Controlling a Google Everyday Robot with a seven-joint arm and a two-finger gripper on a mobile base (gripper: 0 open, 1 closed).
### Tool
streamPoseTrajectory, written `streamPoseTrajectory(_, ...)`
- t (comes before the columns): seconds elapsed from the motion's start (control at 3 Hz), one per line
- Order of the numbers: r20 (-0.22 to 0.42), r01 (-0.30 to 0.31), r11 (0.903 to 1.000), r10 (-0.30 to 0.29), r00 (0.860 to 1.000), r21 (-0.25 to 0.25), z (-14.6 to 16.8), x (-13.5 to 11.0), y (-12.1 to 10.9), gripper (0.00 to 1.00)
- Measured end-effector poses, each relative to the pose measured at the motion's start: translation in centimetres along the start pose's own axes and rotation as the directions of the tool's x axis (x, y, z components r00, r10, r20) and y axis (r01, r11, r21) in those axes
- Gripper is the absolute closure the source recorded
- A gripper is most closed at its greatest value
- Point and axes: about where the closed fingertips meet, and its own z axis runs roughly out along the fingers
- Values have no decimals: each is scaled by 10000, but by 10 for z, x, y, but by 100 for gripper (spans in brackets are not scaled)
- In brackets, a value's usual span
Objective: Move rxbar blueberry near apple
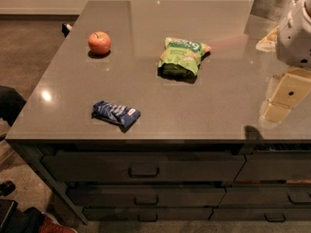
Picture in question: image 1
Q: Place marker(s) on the black bag on floor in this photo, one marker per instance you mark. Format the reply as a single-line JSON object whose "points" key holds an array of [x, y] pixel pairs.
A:
{"points": [[13, 220]]}

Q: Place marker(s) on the metal box on counter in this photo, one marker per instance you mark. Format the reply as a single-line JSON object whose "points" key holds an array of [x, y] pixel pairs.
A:
{"points": [[268, 9]]}

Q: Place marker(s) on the bottom left drawer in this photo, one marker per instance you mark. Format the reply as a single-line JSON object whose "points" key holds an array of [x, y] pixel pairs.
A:
{"points": [[147, 214]]}

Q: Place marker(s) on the blue rxbar wrapper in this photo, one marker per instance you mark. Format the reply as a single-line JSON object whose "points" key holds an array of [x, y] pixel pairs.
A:
{"points": [[117, 114]]}

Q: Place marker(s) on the middle left drawer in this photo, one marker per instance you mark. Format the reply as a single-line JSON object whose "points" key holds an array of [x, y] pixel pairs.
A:
{"points": [[134, 196]]}

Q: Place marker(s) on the drawer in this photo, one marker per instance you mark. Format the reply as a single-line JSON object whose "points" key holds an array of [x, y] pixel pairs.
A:
{"points": [[276, 167], [134, 196], [269, 215], [147, 214], [136, 167], [267, 197]]}

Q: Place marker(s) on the red shoe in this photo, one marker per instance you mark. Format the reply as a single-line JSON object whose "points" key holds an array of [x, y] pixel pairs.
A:
{"points": [[51, 225]]}

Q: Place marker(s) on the top right drawer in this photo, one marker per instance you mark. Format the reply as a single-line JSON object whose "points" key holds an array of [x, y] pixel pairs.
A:
{"points": [[276, 167]]}

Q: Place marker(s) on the dark chair at left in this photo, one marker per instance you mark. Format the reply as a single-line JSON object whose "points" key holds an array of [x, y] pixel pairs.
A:
{"points": [[11, 104]]}

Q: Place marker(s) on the top left drawer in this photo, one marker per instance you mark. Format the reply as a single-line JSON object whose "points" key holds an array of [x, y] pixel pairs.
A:
{"points": [[136, 167]]}

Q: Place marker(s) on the middle right drawer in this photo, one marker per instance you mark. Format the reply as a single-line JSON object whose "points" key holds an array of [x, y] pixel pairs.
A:
{"points": [[267, 197]]}

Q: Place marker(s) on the red apple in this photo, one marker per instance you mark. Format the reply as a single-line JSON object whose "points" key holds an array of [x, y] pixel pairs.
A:
{"points": [[99, 42]]}

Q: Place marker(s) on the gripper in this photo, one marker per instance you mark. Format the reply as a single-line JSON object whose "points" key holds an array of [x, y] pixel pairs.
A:
{"points": [[295, 39]]}

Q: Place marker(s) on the black object behind counter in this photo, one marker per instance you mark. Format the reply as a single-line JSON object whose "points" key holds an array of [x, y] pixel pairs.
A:
{"points": [[66, 28]]}

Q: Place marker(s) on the bottom right drawer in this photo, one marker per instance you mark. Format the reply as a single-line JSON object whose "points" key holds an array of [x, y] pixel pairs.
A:
{"points": [[269, 215]]}

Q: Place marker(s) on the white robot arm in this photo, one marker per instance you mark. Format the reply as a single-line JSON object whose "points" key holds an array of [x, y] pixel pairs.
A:
{"points": [[291, 39]]}

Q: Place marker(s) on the green chip bag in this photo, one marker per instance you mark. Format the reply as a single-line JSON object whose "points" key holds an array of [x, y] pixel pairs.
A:
{"points": [[181, 58]]}

